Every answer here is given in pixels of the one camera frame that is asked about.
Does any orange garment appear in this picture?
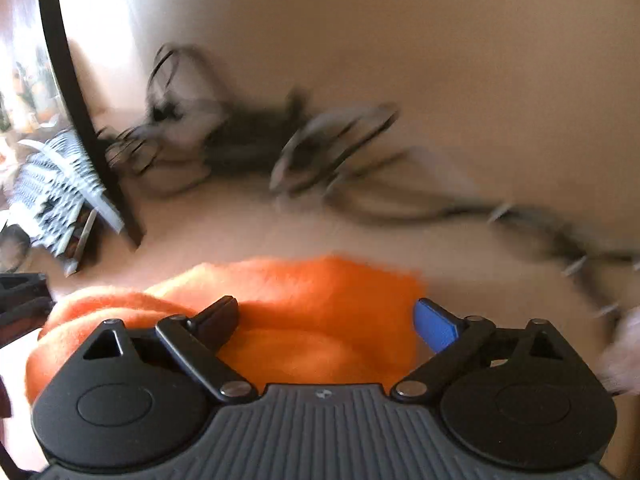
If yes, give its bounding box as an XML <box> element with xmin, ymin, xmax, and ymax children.
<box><xmin>25</xmin><ymin>255</ymin><xmax>427</xmax><ymax>406</ymax></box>

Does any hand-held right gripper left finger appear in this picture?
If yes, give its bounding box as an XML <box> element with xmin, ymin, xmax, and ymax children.
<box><xmin>82</xmin><ymin>296</ymin><xmax>258</xmax><ymax>403</ymax></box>

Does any black computer monitor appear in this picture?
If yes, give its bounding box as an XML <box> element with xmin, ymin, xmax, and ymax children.
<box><xmin>32</xmin><ymin>0</ymin><xmax>147</xmax><ymax>252</ymax></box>

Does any crumpled white tissue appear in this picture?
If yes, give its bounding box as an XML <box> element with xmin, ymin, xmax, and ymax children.
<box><xmin>597</xmin><ymin>309</ymin><xmax>640</xmax><ymax>396</ymax></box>

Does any black keyboard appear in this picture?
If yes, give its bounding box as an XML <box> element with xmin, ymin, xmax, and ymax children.
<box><xmin>4</xmin><ymin>129</ymin><xmax>125</xmax><ymax>277</ymax></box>

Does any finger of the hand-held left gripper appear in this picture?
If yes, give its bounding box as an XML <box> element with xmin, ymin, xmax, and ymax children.
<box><xmin>0</xmin><ymin>297</ymin><xmax>54</xmax><ymax>345</ymax></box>
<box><xmin>0</xmin><ymin>272</ymin><xmax>49</xmax><ymax>302</ymax></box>

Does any black cable tangle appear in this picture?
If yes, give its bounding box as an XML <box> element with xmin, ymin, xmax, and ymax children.
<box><xmin>104</xmin><ymin>44</ymin><xmax>640</xmax><ymax>313</ymax></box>

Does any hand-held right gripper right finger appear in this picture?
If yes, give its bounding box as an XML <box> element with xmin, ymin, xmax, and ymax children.
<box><xmin>390</xmin><ymin>298</ymin><xmax>576</xmax><ymax>403</ymax></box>

